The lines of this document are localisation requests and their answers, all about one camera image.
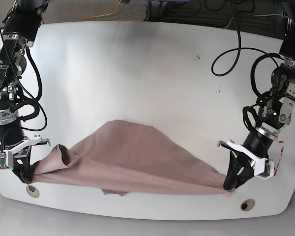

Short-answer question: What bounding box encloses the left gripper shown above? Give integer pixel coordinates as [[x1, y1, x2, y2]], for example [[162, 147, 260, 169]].
[[217, 140, 269, 191]]

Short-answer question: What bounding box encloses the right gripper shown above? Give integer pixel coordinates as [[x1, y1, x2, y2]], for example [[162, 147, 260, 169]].
[[0, 135, 50, 184]]

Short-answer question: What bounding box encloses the mauve t-shirt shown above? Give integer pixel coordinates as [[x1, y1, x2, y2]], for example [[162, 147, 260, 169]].
[[32, 120, 233, 196]]

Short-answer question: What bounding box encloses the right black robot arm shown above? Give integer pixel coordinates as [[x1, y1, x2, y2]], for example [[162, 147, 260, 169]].
[[0, 0, 50, 184]]

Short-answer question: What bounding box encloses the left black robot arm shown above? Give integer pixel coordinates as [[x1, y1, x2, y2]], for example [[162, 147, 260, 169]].
[[218, 0, 295, 191]]

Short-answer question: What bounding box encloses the left table grommet hole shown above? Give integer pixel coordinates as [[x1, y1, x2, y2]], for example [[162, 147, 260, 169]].
[[26, 185, 40, 198]]

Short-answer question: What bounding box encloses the table grommet hole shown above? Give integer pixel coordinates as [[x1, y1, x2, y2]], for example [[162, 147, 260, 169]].
[[240, 199, 256, 212], [26, 185, 40, 198]]

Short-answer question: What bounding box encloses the right table grommet hole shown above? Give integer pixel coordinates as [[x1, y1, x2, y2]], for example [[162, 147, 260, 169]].
[[240, 199, 256, 212]]

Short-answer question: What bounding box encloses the red tape rectangle marking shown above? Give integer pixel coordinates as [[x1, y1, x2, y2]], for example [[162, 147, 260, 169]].
[[271, 140, 285, 176]]

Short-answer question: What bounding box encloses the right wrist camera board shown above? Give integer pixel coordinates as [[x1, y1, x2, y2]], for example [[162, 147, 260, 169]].
[[0, 152, 9, 170]]

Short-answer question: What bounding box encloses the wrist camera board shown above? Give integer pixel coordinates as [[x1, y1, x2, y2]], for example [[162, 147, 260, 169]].
[[0, 152, 9, 170], [257, 160, 275, 179]]

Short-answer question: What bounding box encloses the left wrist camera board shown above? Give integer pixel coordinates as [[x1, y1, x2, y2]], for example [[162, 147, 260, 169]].
[[257, 160, 275, 179]]

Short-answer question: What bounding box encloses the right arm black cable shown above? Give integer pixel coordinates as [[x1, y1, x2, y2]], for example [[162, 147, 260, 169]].
[[14, 46, 48, 131]]

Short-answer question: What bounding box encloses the white cable on floor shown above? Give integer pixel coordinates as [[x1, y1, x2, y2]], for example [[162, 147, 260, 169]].
[[245, 11, 285, 18]]

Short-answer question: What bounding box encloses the yellow cable on floor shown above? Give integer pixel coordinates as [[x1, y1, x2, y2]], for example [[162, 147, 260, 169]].
[[79, 0, 121, 22]]

